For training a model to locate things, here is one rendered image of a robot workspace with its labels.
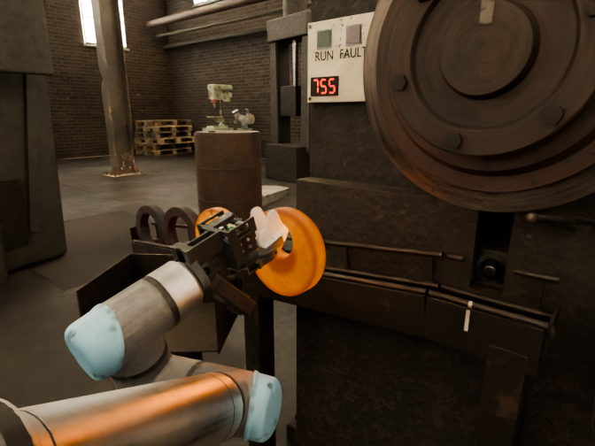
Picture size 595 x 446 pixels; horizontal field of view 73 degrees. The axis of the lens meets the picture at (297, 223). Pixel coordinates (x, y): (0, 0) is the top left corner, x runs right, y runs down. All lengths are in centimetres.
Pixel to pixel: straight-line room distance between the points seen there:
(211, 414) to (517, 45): 55
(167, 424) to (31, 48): 276
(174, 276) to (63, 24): 1071
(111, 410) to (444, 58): 56
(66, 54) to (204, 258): 1058
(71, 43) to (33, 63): 817
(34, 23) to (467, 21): 268
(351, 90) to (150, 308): 66
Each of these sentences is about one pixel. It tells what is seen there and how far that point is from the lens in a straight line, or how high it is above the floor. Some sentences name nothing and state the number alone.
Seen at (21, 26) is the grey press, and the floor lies 151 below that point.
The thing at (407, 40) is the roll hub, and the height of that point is 114.
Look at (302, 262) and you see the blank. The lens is 66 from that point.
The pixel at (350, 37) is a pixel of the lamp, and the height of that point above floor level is 119.
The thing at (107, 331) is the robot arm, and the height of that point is 80.
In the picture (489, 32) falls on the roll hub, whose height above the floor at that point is 113.
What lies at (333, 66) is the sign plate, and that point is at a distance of 100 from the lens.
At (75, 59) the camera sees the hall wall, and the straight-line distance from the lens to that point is 1111.
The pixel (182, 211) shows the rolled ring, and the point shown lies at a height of 74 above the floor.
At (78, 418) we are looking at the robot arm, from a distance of 31.
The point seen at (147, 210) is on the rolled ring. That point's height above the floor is 71.
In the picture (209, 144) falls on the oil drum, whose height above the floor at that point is 79.
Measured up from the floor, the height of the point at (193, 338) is 60.
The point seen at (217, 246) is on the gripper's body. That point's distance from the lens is 57.
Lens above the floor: 103
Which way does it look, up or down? 15 degrees down
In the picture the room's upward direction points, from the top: straight up
